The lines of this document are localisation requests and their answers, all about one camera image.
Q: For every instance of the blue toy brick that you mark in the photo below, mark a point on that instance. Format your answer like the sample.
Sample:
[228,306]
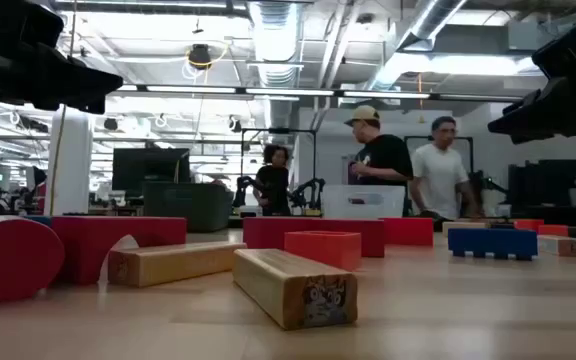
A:
[38,219]
[493,242]

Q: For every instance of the black ceiling dome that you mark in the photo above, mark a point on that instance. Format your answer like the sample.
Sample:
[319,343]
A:
[200,56]

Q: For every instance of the green plastic bin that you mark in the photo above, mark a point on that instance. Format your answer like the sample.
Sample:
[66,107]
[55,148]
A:
[188,207]

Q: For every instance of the black background robot arm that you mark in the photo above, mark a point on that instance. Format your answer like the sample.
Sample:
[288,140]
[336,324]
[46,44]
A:
[308,190]
[242,187]

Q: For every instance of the white column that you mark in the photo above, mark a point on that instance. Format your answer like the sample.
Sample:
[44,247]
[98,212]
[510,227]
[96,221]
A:
[75,165]

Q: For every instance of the wooden block with cat print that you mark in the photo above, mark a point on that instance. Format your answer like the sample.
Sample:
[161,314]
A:
[278,285]

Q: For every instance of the overhead light beam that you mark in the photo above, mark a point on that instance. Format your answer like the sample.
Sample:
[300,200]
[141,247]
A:
[293,92]

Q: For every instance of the black computer monitor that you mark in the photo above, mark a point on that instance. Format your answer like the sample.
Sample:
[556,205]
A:
[143,167]

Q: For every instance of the plain wooden block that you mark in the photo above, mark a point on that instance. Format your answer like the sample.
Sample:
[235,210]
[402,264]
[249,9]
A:
[168,262]

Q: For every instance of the long red rectangular block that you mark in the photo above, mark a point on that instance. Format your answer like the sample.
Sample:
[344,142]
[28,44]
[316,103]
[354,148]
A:
[268,232]

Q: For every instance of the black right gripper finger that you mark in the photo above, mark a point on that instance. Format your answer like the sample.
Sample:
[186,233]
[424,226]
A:
[543,115]

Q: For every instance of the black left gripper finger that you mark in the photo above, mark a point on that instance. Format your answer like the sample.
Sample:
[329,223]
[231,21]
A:
[78,85]

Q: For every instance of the silver ventilation duct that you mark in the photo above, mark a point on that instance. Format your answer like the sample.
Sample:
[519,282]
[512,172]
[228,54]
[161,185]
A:
[275,40]
[433,20]

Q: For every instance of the orange hollow toy brick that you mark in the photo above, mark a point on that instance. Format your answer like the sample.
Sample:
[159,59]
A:
[323,250]

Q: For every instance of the person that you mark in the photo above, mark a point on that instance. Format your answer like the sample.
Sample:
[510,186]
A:
[438,175]
[385,155]
[273,185]

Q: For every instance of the short red rectangular block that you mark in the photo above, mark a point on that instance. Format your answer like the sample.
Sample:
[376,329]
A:
[408,231]

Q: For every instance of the red arch block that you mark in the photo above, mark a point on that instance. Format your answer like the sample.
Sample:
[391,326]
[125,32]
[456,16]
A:
[93,235]

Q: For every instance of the red cylinder block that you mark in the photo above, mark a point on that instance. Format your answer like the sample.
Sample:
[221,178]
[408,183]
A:
[13,260]

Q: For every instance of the clear plastic bin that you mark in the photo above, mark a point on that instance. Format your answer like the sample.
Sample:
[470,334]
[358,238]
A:
[338,205]

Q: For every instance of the black shelf unit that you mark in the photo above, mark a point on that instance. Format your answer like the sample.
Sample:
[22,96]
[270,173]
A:
[548,185]

